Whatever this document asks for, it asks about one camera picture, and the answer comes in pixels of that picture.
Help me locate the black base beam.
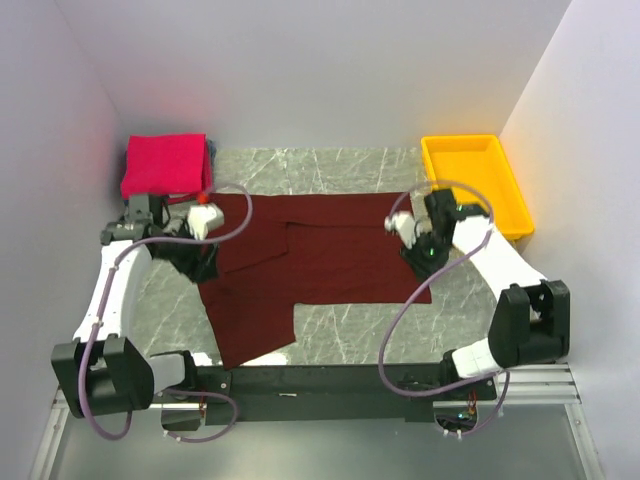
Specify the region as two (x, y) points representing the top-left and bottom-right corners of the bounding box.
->
(140, 362), (497, 434)

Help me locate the aluminium rail frame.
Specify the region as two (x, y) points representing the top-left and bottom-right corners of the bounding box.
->
(31, 364), (603, 479)

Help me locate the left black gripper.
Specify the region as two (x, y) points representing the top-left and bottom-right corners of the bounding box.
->
(155, 216), (219, 284)

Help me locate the dark red t-shirt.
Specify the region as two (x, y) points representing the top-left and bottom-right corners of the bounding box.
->
(199, 192), (420, 369)

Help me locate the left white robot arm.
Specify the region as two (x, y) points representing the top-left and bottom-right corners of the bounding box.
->
(51, 194), (224, 418)

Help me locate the folded pink t-shirt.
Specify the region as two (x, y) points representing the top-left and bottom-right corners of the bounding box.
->
(120, 133), (212, 199)

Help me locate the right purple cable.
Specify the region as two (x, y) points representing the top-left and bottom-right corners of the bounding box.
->
(377, 179), (511, 437)

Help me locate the yellow plastic tray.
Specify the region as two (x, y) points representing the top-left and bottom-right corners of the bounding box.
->
(421, 134), (535, 241)

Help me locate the folded red striped t-shirt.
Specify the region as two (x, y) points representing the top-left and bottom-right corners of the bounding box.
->
(169, 145), (217, 204)

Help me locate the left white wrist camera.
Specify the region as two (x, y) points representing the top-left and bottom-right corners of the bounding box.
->
(186, 193), (225, 240)

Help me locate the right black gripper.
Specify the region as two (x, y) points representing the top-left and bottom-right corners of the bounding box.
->
(398, 231), (453, 286)

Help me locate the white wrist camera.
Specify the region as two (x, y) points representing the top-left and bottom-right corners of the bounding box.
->
(186, 193), (225, 240)
(384, 211), (424, 249)

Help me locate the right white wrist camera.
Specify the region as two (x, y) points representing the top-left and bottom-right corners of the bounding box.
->
(384, 211), (424, 249)

